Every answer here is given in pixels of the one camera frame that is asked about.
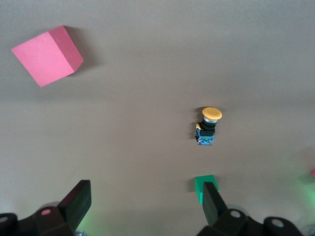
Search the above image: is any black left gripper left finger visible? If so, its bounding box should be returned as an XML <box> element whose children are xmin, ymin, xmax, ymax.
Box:
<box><xmin>0</xmin><ymin>179</ymin><xmax>92</xmax><ymax>236</ymax></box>

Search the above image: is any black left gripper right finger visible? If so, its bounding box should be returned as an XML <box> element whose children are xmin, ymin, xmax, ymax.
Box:
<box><xmin>198</xmin><ymin>181</ymin><xmax>302</xmax><ymax>236</ymax></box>

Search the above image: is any orange push button switch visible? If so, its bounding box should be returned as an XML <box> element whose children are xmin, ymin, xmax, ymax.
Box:
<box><xmin>195</xmin><ymin>106</ymin><xmax>223</xmax><ymax>146</ymax></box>

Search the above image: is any green foam cube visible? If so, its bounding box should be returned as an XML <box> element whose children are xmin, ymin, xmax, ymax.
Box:
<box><xmin>194</xmin><ymin>175</ymin><xmax>220</xmax><ymax>205</ymax></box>

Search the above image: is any brown table mat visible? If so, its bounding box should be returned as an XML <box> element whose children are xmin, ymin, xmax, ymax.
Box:
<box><xmin>0</xmin><ymin>0</ymin><xmax>315</xmax><ymax>236</ymax></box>

